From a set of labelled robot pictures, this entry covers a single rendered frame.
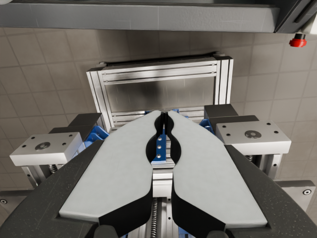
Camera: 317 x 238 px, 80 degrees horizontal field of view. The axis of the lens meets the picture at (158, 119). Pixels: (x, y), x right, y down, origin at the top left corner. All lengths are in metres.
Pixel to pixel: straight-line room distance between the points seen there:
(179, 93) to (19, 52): 1.13
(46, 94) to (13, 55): 0.32
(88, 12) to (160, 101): 0.90
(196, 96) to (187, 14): 0.88
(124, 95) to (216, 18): 0.93
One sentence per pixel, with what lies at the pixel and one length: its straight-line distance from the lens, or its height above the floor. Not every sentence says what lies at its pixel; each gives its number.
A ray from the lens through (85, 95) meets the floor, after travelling 1.56.
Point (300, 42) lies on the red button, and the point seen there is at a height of 0.82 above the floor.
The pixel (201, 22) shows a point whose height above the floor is 0.95.
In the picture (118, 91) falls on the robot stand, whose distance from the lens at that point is 1.23.
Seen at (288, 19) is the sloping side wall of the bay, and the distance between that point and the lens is 0.41.
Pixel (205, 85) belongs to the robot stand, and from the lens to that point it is 1.21.
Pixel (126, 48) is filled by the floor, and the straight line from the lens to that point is 1.37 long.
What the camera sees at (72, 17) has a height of 0.95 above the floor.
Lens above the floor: 1.33
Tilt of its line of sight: 61 degrees down
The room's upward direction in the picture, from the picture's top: 175 degrees counter-clockwise
